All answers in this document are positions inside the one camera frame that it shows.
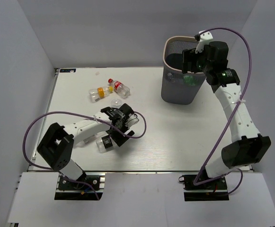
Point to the blue label clear bottle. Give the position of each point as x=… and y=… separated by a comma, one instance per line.
x=116, y=103

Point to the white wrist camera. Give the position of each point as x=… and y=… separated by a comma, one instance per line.
x=132, y=120
x=202, y=38

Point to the white blue label bottle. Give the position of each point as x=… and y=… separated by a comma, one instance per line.
x=86, y=141

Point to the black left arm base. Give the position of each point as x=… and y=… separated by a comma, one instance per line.
x=70, y=191

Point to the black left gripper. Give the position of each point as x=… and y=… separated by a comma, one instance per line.
x=119, y=138

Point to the black label clear bottle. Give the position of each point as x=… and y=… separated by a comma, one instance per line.
x=105, y=144

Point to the yellow label clear bottle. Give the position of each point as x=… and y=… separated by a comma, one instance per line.
x=100, y=93

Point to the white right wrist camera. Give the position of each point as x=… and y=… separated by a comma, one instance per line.
x=202, y=38

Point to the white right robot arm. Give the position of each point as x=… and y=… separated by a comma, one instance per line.
x=248, y=145

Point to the red label cola bottle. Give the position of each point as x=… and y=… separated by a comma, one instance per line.
x=122, y=90

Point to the blue sticker left corner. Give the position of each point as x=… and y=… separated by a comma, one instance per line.
x=67, y=70

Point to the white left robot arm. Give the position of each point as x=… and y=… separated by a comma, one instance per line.
x=57, y=143

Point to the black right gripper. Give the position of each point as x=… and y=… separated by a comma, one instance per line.
x=190, y=56

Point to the green bottle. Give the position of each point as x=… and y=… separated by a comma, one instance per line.
x=190, y=80
x=174, y=78

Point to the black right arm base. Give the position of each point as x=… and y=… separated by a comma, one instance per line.
x=212, y=191

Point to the grey mesh waste bin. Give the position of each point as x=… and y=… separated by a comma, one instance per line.
x=172, y=62

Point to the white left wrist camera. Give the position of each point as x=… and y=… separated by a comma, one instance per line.
x=132, y=120

